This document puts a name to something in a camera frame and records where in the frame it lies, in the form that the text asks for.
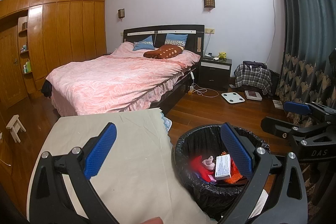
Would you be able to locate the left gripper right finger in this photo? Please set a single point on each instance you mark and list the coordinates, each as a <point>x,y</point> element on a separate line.
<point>246,156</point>

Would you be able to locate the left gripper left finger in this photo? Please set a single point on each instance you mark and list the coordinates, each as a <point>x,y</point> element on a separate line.
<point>90,157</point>

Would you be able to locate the small white carton box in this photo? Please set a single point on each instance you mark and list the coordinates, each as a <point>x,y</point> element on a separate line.
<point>223,167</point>

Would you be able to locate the red glove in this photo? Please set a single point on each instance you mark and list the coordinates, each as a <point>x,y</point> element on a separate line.
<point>197,167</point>

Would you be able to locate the pink knitted sock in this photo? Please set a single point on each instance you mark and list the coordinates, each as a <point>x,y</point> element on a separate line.
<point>209,163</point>

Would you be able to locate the orange foam net in bin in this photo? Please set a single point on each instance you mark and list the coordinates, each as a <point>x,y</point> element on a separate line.
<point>235,174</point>

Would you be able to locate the white bathroom scale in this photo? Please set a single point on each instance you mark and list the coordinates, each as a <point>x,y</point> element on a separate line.
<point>233,97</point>

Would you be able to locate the small white wooden stool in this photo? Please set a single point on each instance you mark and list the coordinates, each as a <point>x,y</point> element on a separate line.
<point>14,126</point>

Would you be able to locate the plaid shirt on chair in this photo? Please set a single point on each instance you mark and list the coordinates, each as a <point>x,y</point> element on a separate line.
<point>250,75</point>

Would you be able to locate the black garment at bed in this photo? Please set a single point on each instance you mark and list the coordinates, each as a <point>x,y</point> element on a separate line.
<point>46,89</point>

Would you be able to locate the dark bedside cabinet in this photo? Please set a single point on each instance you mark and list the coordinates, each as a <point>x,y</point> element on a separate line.
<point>215,73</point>

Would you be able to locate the pink duvet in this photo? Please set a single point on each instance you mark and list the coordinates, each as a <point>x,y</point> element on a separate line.
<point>118,79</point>

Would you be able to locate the yellow plush toy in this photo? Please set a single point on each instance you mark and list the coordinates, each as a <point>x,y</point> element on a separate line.
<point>222,55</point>

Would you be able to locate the brown dotted cushion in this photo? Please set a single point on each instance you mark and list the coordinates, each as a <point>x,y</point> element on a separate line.
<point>166,51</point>

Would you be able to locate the left blue pillow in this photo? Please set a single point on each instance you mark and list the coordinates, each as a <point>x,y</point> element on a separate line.
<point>145,44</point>

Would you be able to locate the blue pillow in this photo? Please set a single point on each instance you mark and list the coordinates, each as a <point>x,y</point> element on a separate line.
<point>145,44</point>
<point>176,39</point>

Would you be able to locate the right blue pillow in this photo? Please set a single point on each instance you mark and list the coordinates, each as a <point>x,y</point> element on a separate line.
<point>176,39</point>

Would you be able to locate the wooden wardrobe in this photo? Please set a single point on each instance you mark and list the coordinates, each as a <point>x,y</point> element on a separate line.
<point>38,36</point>

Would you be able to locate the bed with dark frame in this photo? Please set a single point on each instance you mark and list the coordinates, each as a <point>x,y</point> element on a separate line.
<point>178,61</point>

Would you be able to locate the left wall lamp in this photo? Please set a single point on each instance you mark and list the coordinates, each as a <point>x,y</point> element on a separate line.
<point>121,13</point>

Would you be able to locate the wall lamp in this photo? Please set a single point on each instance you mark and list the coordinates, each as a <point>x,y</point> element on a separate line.
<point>121,13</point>
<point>209,4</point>

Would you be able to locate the right wall lamp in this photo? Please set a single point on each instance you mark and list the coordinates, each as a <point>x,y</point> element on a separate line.
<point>209,4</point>

